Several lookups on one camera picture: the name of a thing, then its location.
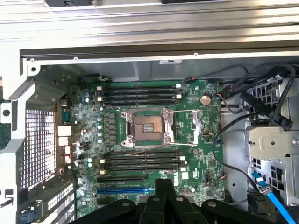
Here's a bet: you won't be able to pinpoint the red and black fan wire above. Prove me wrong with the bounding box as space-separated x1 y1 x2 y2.
43 161 73 185

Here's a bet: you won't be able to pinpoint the short black expansion slot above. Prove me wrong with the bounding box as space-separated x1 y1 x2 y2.
97 198 119 209

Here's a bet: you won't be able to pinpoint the black box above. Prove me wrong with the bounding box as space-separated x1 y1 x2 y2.
45 0 92 8

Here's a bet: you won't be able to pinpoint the thick black power wire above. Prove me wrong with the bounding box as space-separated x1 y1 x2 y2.
221 62 297 132

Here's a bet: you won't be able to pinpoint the metal locking lever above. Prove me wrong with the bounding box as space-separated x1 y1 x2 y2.
172 141 199 147

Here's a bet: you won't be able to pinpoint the RAM slot black latches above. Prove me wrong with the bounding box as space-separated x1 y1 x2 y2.
104 151 182 157
102 99 178 105
104 162 182 169

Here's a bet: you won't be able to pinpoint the black curved wire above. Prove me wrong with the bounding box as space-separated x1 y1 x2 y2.
212 113 259 194

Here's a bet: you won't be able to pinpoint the green motherboard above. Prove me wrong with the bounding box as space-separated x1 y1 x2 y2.
55 79 226 222

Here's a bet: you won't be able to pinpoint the round coin battery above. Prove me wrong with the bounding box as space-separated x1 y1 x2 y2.
199 93 212 106

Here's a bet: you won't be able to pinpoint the grey metal disk bay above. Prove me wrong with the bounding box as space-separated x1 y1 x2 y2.
244 78 299 208

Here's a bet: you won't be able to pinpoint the long black expansion slot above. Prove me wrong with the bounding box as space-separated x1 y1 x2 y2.
96 176 145 184

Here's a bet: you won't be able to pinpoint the grey metal PC case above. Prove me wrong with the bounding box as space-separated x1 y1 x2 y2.
0 45 299 224

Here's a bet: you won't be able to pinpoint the blue flat disk wire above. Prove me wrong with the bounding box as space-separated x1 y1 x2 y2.
251 172 297 224

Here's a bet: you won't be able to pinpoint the blue expansion slot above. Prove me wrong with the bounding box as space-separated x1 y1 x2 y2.
96 186 150 195

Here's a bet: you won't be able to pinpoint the thin black wire loop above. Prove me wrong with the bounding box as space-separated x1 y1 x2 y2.
185 64 249 82

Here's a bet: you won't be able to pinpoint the CPU socket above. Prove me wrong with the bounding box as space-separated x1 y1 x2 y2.
120 108 176 148

